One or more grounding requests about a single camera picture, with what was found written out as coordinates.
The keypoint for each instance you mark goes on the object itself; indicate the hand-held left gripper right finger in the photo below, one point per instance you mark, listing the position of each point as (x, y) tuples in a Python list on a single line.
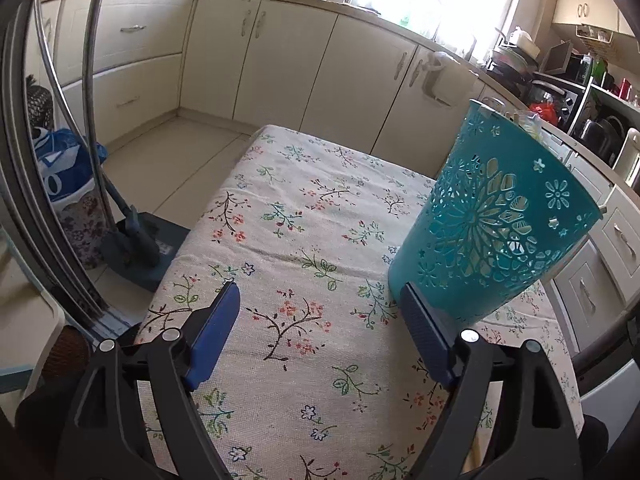
[(425, 335)]

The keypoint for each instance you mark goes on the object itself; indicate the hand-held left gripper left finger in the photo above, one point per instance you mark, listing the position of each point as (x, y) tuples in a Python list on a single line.
[(215, 330)]

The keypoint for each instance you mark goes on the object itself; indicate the teal perforated plastic basket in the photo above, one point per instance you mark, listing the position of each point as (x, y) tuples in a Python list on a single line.
[(450, 280)]

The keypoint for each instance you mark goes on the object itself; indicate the blue mop with chrome pole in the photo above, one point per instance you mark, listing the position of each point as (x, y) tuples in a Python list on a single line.
[(145, 255)]

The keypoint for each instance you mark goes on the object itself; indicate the floral tablecloth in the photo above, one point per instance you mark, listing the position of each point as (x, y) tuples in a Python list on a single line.
[(310, 220)]

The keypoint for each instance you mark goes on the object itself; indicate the blue plastic bag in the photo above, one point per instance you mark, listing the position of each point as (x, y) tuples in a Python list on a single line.
[(60, 160)]

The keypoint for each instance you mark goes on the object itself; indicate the cream drawer cabinet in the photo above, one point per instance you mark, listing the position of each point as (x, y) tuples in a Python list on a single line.
[(130, 85)]

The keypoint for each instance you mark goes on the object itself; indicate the dark kettle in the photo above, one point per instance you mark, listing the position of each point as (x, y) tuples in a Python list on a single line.
[(602, 137)]

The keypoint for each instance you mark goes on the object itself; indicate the white thermos jug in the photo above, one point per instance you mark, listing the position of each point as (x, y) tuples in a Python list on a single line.
[(630, 155)]

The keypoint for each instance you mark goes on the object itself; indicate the black toaster oven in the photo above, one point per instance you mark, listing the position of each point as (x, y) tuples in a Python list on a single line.
[(565, 100)]

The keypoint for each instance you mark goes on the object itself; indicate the cream door cabinet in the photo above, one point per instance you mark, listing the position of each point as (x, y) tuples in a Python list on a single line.
[(280, 60)]

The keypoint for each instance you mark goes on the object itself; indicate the dish rack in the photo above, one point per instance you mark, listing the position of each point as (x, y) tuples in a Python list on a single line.
[(510, 60)]

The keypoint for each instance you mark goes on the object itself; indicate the green bottle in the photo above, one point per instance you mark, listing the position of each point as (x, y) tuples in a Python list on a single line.
[(592, 69)]

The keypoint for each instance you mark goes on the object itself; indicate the red cup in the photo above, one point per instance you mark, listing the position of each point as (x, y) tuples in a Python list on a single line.
[(625, 89)]

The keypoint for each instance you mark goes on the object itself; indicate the dark metal frame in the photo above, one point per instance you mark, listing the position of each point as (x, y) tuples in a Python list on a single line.
[(30, 185)]

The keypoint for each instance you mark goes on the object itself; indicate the cream wall cabinet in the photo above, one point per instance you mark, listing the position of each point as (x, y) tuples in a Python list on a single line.
[(585, 5)]

